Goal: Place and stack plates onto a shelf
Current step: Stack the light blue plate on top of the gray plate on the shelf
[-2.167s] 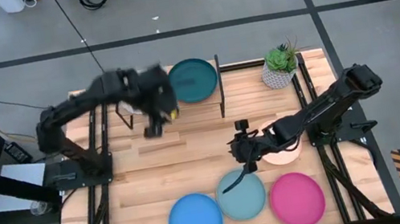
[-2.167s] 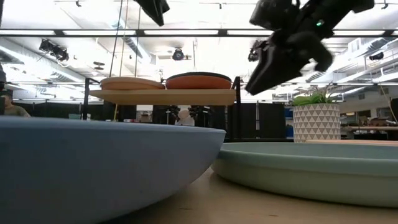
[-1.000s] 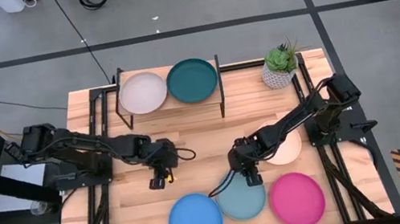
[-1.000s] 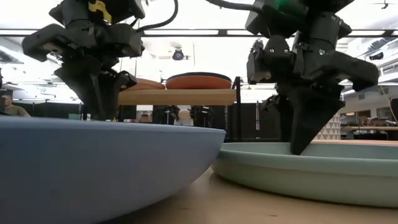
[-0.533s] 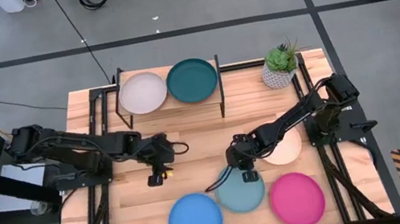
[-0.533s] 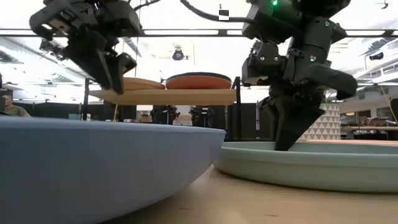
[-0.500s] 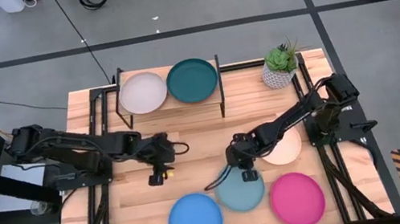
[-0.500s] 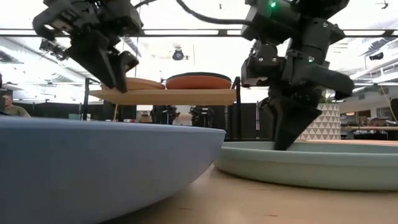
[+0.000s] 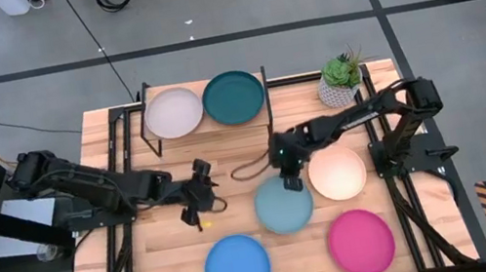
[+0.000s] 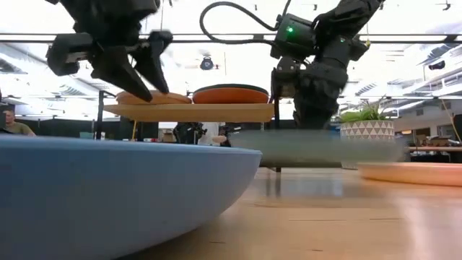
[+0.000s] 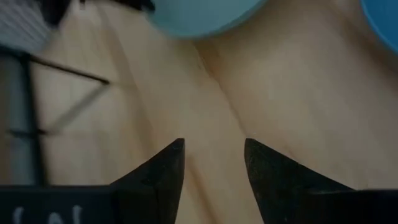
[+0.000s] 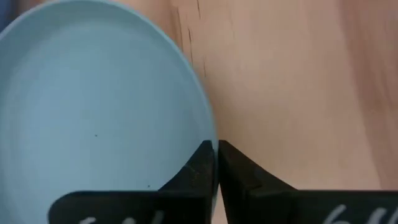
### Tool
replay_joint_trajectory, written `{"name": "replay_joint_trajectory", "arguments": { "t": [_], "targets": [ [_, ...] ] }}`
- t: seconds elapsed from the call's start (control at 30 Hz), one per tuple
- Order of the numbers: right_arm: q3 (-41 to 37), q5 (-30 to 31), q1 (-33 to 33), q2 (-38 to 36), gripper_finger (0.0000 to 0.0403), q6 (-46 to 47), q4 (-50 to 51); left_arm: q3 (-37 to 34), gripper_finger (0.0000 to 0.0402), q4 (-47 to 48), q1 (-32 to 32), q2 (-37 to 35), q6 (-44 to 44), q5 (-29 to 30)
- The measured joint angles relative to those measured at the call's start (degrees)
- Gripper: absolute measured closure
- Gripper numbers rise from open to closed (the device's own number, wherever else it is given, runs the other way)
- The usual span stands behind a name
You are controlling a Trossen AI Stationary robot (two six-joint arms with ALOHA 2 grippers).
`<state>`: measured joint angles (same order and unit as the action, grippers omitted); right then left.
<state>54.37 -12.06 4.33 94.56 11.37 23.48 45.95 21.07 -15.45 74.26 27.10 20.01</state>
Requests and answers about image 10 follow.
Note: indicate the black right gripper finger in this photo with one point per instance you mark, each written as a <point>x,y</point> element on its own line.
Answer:
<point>307,104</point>
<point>328,104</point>

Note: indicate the orange plate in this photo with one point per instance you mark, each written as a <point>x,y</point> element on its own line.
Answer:
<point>231,96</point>

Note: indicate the blue plate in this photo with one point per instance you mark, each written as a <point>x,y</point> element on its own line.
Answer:
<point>108,195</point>

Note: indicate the black overhead frame bar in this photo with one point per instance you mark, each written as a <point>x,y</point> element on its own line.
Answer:
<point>231,37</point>

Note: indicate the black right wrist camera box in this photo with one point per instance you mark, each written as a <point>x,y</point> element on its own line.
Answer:
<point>294,36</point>

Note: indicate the tan plate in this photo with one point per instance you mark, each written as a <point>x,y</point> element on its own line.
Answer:
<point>169,99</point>

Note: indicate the green leafy plant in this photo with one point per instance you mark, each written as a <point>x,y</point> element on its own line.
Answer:
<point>357,115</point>

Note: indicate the person in olive shirt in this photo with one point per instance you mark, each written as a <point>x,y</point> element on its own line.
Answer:
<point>16,126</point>

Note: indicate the wooden shelf black metal frame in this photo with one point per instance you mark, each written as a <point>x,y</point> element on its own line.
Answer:
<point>195,112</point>

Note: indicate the grey-green plate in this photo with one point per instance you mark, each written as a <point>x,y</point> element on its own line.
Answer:
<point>307,148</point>

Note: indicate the white triangle pattern plant pot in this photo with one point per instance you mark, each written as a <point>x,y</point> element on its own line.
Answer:
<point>368,130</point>

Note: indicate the wooden background desk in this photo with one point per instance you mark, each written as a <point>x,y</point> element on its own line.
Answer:
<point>436,148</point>

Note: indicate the peach pink plate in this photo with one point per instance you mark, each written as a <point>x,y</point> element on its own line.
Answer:
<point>415,174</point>

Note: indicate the round black ceiling camera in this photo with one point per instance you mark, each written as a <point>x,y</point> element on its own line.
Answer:
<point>206,63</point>

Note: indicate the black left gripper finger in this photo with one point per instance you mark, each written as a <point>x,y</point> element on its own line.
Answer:
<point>151,65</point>
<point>119,72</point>

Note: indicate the dark green plate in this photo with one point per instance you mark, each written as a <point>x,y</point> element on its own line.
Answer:
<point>231,86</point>

